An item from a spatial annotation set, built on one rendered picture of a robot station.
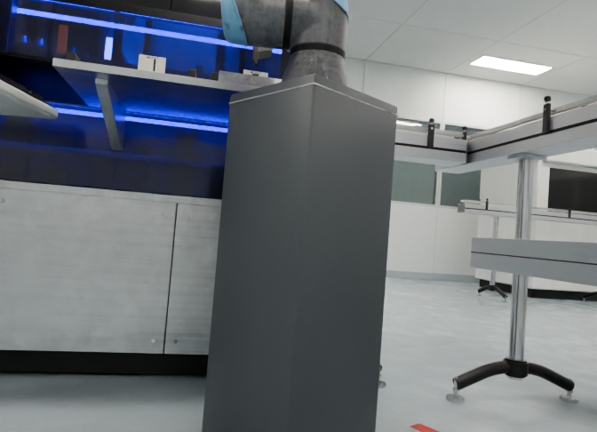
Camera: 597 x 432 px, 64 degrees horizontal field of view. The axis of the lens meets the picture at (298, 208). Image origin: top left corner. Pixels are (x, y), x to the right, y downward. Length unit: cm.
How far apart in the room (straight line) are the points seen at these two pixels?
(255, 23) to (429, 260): 619
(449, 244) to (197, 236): 580
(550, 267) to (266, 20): 113
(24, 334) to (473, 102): 672
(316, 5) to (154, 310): 107
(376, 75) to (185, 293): 570
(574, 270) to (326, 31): 100
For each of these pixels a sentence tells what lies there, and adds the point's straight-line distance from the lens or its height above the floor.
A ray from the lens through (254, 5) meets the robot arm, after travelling 103.
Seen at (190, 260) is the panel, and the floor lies 39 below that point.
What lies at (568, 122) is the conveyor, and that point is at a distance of 166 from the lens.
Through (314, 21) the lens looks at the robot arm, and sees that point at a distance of 102.
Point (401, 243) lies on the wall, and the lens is 683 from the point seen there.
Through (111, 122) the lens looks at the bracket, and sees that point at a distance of 150.
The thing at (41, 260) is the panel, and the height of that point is 36.
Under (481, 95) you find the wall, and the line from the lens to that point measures 766.
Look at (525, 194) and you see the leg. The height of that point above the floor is 71.
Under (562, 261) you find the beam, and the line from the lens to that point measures 164.
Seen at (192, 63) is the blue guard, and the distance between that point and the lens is 171.
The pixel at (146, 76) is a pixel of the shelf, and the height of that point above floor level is 87.
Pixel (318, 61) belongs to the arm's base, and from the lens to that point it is 99.
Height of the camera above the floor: 51
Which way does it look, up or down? 3 degrees up
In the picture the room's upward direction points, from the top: 4 degrees clockwise
